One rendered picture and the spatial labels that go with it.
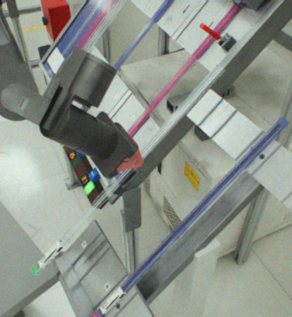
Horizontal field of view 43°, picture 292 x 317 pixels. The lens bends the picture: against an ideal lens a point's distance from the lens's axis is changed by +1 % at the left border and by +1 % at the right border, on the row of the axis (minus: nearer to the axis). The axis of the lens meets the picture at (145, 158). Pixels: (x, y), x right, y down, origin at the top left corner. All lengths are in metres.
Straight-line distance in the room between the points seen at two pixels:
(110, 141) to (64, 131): 0.09
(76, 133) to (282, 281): 1.34
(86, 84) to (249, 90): 1.07
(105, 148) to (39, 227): 1.29
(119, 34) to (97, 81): 1.94
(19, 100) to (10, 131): 1.86
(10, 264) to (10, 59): 0.64
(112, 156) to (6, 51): 0.21
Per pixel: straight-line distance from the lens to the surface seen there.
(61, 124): 0.50
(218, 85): 0.89
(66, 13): 1.77
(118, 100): 1.05
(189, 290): 0.87
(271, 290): 1.68
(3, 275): 1.02
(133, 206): 0.95
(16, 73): 0.49
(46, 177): 2.01
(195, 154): 1.19
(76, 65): 0.51
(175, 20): 1.06
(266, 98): 1.48
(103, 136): 0.54
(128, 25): 2.45
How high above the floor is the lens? 1.45
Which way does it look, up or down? 45 degrees down
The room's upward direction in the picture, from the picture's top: straight up
